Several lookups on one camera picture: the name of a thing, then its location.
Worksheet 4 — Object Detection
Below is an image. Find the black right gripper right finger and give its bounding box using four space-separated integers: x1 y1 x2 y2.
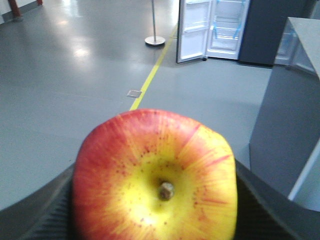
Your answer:
234 161 320 240

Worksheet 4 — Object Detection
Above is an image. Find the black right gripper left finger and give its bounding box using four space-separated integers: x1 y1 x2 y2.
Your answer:
0 164 75 240

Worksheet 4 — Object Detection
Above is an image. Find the red yellow apple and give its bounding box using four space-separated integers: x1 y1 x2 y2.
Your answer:
72 109 238 240

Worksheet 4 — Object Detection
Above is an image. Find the fridge door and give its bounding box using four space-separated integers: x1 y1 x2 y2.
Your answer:
176 0 212 63

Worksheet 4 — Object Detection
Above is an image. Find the dark grey fridge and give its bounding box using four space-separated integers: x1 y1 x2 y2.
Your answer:
205 0 315 65

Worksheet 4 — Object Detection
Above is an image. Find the grey cabinet island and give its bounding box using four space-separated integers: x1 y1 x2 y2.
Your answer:
249 17 320 211

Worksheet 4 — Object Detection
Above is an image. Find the metal floor socket plate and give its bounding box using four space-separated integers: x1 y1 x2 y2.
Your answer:
127 89 142 99

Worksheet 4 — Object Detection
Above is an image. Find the metal sign stand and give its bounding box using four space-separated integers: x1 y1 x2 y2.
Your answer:
144 0 166 47

